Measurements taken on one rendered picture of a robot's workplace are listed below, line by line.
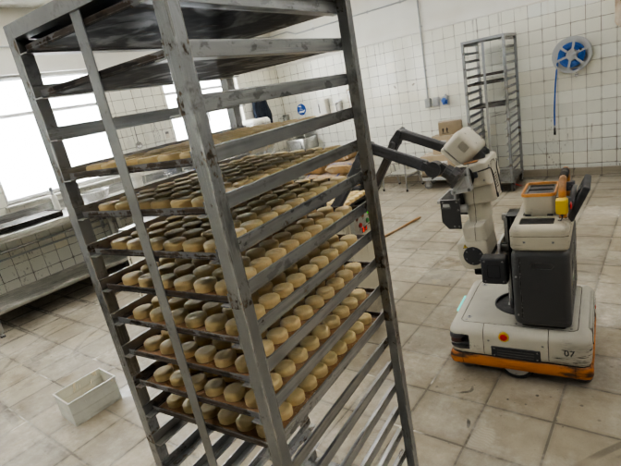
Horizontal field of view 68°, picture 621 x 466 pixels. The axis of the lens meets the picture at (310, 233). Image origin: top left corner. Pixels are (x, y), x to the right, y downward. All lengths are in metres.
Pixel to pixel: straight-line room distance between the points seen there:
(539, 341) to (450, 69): 4.93
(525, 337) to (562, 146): 4.38
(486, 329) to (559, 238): 0.60
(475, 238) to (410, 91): 4.78
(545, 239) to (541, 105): 4.39
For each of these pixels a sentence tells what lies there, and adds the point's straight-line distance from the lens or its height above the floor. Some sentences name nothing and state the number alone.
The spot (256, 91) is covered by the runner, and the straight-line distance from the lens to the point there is 0.98.
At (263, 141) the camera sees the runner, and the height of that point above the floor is 1.50.
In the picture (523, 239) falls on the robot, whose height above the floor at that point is 0.76.
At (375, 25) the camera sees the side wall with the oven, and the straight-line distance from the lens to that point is 7.36.
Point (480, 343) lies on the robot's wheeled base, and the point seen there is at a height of 0.19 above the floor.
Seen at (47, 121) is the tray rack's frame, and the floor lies 1.62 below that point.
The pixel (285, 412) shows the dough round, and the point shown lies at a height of 0.88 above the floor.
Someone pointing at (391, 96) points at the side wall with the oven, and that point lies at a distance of 7.27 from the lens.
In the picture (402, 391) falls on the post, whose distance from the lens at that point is 1.62.
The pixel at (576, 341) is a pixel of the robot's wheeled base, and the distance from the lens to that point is 2.52.
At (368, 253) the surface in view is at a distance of 3.00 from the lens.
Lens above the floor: 1.57
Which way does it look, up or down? 16 degrees down
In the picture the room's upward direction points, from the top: 11 degrees counter-clockwise
